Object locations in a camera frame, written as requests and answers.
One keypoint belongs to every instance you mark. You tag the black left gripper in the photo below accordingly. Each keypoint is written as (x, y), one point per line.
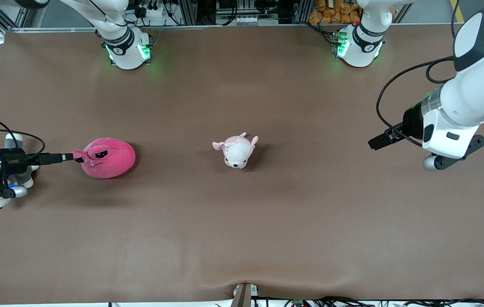
(411, 120)

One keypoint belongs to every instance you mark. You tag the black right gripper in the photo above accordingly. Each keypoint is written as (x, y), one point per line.
(13, 158)

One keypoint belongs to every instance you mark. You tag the round pink plush toy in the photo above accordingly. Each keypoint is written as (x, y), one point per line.
(114, 162)

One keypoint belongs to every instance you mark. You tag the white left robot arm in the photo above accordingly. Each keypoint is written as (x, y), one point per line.
(472, 98)

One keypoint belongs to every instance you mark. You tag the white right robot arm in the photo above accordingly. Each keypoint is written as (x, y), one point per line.
(118, 38)

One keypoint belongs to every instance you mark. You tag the grey white husky plush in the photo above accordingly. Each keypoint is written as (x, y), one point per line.
(15, 137)

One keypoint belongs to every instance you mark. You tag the white corner clamp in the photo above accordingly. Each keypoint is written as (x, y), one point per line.
(0, 39)

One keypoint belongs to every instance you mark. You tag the bag of orange toys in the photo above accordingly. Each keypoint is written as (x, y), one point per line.
(331, 13)

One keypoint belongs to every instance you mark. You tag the small white pink plush dog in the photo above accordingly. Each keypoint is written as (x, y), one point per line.
(237, 153)

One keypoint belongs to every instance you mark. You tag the brown table cover cloth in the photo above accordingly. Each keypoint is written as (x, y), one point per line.
(242, 238)

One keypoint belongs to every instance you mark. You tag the white power strip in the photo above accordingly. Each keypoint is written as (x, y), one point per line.
(156, 12)

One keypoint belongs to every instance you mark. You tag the white terminal block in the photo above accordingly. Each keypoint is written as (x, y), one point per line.
(250, 20)

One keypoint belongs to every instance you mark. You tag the aluminium table edge rail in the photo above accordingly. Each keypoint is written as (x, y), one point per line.
(54, 29)

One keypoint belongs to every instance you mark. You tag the metal table edge bracket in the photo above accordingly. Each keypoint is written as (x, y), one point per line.
(244, 296)

